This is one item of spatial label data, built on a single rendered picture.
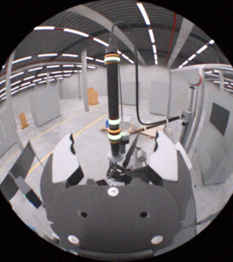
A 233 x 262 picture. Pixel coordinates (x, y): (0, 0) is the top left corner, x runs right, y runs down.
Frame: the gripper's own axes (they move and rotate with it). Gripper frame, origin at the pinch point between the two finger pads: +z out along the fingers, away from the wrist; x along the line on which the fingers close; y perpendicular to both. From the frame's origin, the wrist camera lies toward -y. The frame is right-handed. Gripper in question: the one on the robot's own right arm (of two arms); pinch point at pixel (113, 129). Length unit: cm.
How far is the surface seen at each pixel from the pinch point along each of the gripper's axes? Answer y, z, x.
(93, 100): 127, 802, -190
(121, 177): 46, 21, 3
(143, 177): 24.9, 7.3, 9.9
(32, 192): 46, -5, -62
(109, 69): -10.6, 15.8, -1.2
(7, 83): -130, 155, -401
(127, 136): 12.2, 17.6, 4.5
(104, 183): 58, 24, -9
